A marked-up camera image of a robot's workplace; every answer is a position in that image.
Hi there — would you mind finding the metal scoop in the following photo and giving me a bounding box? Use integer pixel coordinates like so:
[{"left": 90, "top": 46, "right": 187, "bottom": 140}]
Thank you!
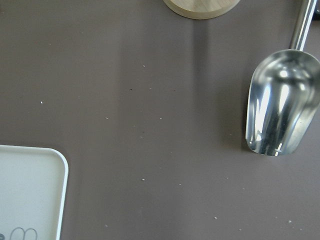
[{"left": 245, "top": 0, "right": 320, "bottom": 157}]

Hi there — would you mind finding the cream plastic tray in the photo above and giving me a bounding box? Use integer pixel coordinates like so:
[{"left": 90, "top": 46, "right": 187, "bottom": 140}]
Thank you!
[{"left": 0, "top": 145, "right": 69, "bottom": 240}]

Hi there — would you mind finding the wooden mug tree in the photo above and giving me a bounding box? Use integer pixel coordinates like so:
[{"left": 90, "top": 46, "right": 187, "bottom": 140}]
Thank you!
[{"left": 163, "top": 0, "right": 240, "bottom": 20}]

